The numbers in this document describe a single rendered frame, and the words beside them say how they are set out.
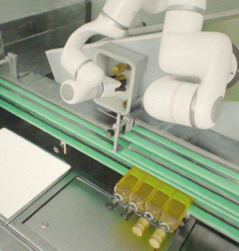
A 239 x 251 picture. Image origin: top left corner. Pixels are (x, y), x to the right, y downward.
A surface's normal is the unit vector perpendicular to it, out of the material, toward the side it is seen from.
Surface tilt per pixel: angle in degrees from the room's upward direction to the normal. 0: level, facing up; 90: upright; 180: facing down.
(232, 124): 0
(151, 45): 0
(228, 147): 90
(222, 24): 3
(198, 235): 90
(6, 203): 90
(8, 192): 90
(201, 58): 14
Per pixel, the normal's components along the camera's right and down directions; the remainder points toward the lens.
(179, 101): -0.58, -0.07
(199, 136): 0.10, -0.79
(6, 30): 0.83, 0.40
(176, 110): -0.61, 0.35
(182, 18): -0.22, 0.11
